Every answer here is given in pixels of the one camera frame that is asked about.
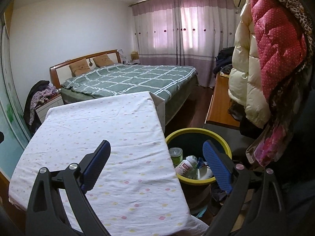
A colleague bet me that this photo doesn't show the wooden side desk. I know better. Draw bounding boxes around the wooden side desk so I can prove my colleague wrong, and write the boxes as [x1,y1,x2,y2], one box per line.
[205,74,240,130]

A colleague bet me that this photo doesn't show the pink white curtain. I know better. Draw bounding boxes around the pink white curtain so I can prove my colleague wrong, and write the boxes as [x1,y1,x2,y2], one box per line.
[131,0,239,87]

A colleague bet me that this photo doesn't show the white paper cup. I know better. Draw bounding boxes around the white paper cup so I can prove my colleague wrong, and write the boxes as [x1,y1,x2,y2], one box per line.
[197,166,213,180]

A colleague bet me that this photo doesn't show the green checked duvet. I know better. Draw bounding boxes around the green checked duvet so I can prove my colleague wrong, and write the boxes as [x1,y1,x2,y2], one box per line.
[62,63,197,102]

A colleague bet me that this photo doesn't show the red dotted padded jacket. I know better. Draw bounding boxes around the red dotted padded jacket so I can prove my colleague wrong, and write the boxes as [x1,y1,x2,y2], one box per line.
[250,0,307,101]

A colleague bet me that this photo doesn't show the white bedside cabinet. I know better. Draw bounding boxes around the white bedside cabinet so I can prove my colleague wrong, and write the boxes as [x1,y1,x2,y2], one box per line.
[35,94,64,123]

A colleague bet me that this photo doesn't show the white pink yogurt bottle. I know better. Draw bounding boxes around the white pink yogurt bottle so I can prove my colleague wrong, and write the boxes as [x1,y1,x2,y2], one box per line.
[175,156,198,180]

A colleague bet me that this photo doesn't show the sliding wardrobe door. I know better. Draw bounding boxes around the sliding wardrobe door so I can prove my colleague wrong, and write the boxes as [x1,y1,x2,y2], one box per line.
[0,19,32,150]

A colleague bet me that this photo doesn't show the dark clothes on chair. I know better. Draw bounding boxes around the dark clothes on chair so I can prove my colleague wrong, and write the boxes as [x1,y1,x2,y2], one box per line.
[213,46,234,75]

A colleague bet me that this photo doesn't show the left brown pillow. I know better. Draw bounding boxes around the left brown pillow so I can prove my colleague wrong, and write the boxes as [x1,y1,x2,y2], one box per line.
[69,59,91,76]

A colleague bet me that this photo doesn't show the yellow rimmed trash bin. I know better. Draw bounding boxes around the yellow rimmed trash bin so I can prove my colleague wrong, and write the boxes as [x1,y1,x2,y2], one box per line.
[166,128,232,202]

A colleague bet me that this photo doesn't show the right brown pillow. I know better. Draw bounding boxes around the right brown pillow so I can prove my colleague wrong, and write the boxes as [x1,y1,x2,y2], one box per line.
[93,54,114,68]

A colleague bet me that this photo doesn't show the green can in bin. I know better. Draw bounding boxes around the green can in bin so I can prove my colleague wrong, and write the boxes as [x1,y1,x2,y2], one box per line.
[169,147,183,167]

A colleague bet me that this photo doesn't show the brown pillow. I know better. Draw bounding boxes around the brown pillow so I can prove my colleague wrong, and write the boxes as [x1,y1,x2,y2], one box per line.
[69,59,91,76]
[93,54,114,68]

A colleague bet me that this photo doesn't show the cream puffer jacket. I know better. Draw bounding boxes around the cream puffer jacket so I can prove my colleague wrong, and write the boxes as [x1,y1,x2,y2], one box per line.
[228,0,270,128]

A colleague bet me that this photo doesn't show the pile of clothes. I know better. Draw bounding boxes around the pile of clothes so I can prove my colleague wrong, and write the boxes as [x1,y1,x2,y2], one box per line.
[23,80,57,135]

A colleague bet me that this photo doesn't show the pink floral garment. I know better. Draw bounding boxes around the pink floral garment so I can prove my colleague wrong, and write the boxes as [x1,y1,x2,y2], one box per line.
[246,124,287,167]

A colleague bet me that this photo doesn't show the leopard print scarf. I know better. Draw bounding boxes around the leopard print scarf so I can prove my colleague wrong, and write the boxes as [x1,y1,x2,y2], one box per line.
[277,0,314,63]

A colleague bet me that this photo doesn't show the wooden bed headboard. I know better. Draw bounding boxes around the wooden bed headboard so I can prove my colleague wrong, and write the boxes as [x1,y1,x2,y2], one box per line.
[50,50,122,89]

